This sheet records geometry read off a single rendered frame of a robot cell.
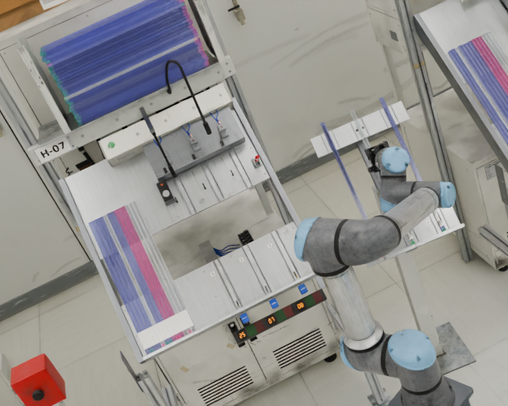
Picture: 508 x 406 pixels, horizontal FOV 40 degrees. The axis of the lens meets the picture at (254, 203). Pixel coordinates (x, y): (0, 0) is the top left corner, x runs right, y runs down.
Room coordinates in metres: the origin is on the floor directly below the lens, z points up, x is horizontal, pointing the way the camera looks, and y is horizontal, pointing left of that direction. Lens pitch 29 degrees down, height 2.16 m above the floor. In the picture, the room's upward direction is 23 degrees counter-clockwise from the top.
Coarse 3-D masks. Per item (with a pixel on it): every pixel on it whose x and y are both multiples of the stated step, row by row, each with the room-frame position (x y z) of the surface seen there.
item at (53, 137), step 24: (192, 0) 2.54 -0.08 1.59; (24, 48) 2.33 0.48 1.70; (216, 48) 2.38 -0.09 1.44; (48, 96) 2.32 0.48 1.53; (144, 96) 2.36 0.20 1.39; (72, 120) 2.43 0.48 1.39; (96, 120) 2.34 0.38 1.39; (48, 144) 2.35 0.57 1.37; (72, 144) 2.36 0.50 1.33; (240, 240) 2.40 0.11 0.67; (336, 312) 2.20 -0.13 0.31
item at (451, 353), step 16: (400, 256) 2.06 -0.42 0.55; (400, 272) 2.09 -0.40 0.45; (416, 272) 2.06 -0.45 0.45; (416, 288) 2.06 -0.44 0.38; (416, 304) 2.06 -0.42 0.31; (416, 320) 2.08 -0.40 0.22; (432, 320) 2.06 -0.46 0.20; (432, 336) 2.06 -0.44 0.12; (448, 336) 2.13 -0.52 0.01; (448, 352) 2.05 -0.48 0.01; (464, 352) 2.02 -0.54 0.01; (448, 368) 1.97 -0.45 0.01
